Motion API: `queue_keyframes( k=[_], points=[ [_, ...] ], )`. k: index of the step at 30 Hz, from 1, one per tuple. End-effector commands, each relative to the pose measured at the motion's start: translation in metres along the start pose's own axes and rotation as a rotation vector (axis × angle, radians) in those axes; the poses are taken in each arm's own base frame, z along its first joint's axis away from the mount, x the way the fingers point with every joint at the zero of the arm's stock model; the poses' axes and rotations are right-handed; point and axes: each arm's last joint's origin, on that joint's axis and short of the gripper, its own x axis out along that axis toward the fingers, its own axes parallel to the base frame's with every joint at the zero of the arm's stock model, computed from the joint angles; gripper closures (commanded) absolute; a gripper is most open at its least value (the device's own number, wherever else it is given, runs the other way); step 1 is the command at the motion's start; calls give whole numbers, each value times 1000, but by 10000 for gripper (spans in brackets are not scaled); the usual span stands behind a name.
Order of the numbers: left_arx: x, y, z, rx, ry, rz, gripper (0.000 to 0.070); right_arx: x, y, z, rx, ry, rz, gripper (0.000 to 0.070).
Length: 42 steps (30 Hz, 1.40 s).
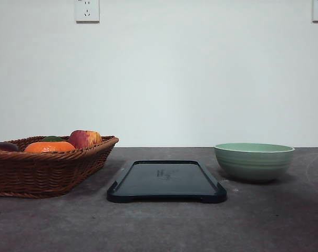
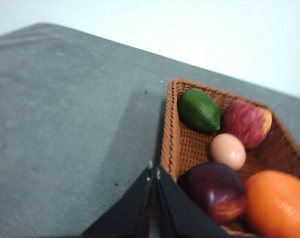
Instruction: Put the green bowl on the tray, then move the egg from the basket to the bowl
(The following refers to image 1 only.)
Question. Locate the light green ceramic bowl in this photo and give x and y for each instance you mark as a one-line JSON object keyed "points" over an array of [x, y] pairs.
{"points": [[254, 161]]}

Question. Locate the brown wicker basket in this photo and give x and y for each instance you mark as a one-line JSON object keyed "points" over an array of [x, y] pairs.
{"points": [[39, 174]]}

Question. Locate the dark green rectangular tray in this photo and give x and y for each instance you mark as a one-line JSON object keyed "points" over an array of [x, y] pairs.
{"points": [[166, 180]]}

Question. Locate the red yellow apple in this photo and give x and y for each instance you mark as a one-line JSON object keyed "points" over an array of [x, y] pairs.
{"points": [[84, 138]]}

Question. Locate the green lime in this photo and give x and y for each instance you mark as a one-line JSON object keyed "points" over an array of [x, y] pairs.
{"points": [[51, 139]]}

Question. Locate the orange mandarin fruit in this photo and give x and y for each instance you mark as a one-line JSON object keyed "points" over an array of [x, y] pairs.
{"points": [[42, 147]]}

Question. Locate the dark red plum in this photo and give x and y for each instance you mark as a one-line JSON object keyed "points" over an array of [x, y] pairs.
{"points": [[8, 146]]}

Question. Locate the white wall socket left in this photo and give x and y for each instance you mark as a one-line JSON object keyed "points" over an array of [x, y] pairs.
{"points": [[87, 12]]}

